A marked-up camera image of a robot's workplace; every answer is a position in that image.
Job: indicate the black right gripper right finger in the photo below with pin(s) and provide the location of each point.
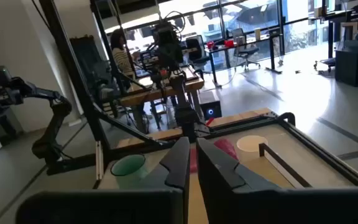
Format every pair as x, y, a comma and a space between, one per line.
259, 208

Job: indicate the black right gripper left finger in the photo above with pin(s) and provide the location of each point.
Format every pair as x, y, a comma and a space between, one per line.
104, 208

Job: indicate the teal mug with dark rim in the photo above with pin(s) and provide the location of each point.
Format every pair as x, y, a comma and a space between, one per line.
126, 168

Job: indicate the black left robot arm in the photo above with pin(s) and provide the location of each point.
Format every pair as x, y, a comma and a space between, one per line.
183, 115

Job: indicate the black background robot arm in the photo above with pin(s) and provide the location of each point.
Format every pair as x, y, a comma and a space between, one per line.
53, 124

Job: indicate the black office chair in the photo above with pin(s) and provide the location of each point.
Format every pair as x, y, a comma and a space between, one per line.
196, 51

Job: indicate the small red object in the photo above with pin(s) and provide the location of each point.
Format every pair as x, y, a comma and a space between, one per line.
210, 45
229, 43

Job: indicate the person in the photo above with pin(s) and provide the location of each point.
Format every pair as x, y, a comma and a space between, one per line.
121, 59

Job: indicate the wooden workbench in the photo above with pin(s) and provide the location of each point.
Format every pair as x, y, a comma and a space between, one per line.
141, 96

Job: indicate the white mug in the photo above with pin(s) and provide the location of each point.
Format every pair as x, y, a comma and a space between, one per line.
249, 146

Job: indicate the pink folded cloth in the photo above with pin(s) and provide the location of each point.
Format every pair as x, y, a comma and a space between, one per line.
225, 147

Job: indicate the black computer tower blue light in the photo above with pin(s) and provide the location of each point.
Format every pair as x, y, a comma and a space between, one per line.
210, 107

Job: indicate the black office desk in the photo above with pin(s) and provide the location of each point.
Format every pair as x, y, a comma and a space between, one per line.
244, 43

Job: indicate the grey office chair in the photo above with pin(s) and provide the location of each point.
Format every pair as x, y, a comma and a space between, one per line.
244, 51

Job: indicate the black cabinet with blue light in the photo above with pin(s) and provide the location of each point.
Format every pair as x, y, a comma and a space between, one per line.
354, 67

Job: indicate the black aluminium table frame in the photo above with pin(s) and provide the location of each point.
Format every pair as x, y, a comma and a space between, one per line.
79, 77

